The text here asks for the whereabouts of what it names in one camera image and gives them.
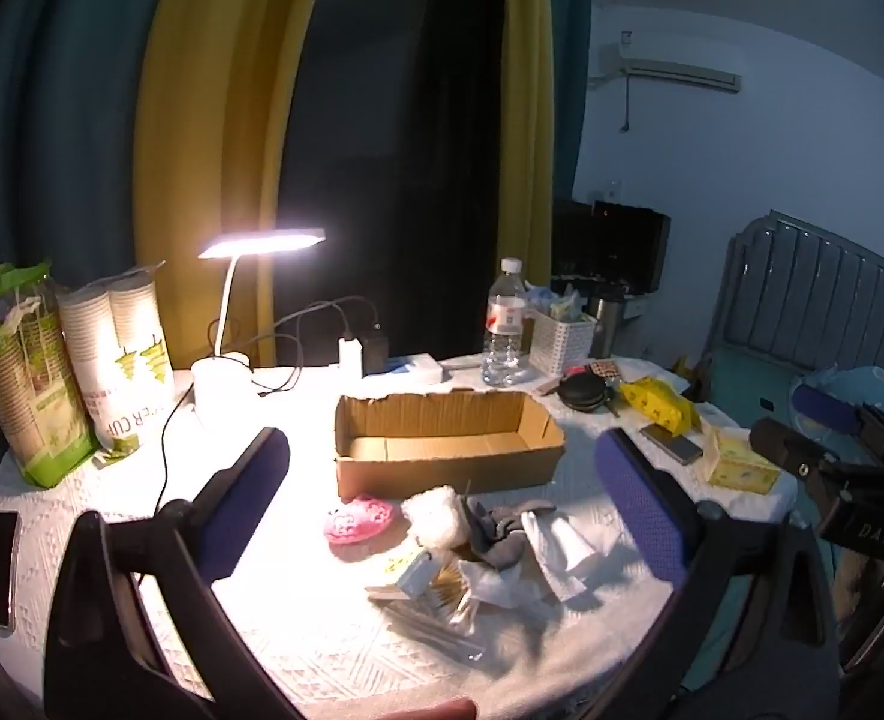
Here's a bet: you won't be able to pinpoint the white power strip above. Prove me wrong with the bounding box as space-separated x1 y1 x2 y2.
365 352 444 385

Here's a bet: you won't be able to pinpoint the narrow yellow curtain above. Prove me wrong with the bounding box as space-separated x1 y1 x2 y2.
496 0 557 282

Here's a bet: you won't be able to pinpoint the black round pouch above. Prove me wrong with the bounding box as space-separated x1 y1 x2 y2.
557 375 612 414

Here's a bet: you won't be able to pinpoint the white paper cup pack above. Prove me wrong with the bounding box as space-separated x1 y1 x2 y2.
58 264 178 460

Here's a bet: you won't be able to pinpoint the black power adapter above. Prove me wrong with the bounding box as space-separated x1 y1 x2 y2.
362 322 389 377

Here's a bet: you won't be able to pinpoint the cardboard box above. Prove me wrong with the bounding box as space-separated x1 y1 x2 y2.
335 388 567 500

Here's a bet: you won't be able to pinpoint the grey slatted chair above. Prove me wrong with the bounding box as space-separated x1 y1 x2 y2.
699 210 884 421

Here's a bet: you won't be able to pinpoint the white fluffy cotton wad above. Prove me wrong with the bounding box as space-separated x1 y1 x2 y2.
401 486 470 550

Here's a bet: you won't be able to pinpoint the narrow teal curtain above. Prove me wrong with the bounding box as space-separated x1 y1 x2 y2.
547 0 591 203

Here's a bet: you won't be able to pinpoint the steel thermos cup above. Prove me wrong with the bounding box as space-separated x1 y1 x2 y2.
590 292 627 360

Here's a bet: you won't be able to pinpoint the grey socks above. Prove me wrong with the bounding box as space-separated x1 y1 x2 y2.
463 496 560 569

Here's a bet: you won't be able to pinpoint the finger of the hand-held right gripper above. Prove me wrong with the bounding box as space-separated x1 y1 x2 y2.
749 418 831 477
793 384 884 451

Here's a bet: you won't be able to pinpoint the black lamp cable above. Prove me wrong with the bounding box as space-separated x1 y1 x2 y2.
136 381 197 586

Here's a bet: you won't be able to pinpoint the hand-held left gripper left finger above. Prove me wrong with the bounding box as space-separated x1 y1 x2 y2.
43 427 297 720

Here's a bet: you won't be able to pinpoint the black charger cable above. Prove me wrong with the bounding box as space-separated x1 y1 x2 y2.
250 295 380 397

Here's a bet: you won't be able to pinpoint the white air conditioner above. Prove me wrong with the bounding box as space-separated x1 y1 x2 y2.
617 36 744 95

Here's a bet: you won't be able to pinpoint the yellow tissue box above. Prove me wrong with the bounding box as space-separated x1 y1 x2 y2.
700 426 782 496

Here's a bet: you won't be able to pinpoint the pink plush toy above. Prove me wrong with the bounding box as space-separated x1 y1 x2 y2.
323 493 399 545

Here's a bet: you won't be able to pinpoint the bag of cotton swabs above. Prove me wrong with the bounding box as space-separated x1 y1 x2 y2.
367 551 492 665

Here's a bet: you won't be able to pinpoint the small pale carton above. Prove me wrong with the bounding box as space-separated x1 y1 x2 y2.
384 547 437 599

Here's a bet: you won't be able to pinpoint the wide teal curtain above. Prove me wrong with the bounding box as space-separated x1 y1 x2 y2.
0 0 184 308

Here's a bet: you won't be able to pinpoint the yellow snack packet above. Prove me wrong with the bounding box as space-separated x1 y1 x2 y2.
619 378 696 434

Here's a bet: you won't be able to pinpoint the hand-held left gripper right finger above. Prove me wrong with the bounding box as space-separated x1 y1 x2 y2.
594 427 840 720

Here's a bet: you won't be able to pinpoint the wide yellow curtain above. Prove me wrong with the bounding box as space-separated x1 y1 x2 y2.
133 0 338 372

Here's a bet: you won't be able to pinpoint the white woven basket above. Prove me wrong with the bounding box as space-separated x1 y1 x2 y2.
529 306 597 377

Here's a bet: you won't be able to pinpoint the green paper cup pack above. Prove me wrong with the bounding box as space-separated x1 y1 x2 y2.
0 261 100 488

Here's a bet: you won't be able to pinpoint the light blue plastic bag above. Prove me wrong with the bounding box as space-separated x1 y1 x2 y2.
787 364 884 421

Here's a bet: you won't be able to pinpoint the grey smartphone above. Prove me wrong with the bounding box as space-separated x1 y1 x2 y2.
640 422 705 467

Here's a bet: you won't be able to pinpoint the white cloth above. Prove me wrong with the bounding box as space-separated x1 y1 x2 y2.
521 510 602 602

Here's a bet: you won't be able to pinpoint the white desk lamp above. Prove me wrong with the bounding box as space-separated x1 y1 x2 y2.
191 227 327 430

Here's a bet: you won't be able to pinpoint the clear water bottle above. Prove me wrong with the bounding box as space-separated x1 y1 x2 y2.
481 257 530 389

